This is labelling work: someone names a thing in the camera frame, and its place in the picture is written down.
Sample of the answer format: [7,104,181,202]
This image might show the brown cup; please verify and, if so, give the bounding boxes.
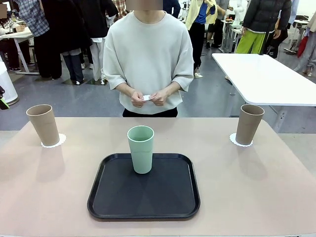
[26,104,61,147]
[235,104,266,145]

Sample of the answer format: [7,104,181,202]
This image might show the pale green cup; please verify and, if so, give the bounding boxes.
[127,125,155,175]

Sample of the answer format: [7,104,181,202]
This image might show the person's right forearm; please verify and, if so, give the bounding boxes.
[116,82,135,98]

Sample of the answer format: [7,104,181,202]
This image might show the person's left forearm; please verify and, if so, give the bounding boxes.
[162,82,180,96]

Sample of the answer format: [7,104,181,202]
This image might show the person's right hand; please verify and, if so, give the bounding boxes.
[130,90,146,108]

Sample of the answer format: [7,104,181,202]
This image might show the person's left hand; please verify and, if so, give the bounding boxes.
[152,89,169,107]

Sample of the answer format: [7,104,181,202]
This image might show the white cylindrical air purifier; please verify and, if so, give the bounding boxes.
[0,61,19,106]

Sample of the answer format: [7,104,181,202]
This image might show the bystander in patterned sweater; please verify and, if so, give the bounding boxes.
[0,3,28,72]

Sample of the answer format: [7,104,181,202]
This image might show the bystander in plaid shirt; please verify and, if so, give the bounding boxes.
[14,0,62,79]

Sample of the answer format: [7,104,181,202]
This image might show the bystander in black coat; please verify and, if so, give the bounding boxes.
[40,0,93,85]

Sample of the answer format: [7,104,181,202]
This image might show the bystander in white trousers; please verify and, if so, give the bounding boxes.
[81,0,119,83]

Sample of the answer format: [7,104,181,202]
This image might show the black trousers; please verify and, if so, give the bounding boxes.
[122,108,178,118]

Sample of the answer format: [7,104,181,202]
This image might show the cream sweater torso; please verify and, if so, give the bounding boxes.
[102,9,195,115]

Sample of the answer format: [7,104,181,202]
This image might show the blurred person head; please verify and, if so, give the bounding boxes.
[125,0,163,19]

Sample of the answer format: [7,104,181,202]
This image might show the black plastic tray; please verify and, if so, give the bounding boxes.
[86,153,201,221]

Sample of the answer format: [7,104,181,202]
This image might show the bystander in dark blue top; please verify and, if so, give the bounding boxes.
[162,0,181,18]

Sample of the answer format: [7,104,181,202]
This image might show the bystander in yellow jacket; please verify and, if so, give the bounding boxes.
[185,0,218,79]

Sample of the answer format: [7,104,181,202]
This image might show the bystander in black shorts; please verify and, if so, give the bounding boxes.
[206,0,227,49]

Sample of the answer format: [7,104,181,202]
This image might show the small white background desk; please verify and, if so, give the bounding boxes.
[219,19,244,53]

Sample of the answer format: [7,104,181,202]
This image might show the large white table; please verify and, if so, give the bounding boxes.
[211,52,316,134]

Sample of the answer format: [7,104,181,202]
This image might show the bystander in lime trousers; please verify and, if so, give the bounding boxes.
[234,0,293,54]

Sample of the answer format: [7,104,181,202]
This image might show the bystander in black printed trousers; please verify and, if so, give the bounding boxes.
[268,14,284,59]

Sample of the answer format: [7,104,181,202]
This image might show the bystander with red bag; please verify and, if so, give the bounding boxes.
[293,21,316,76]

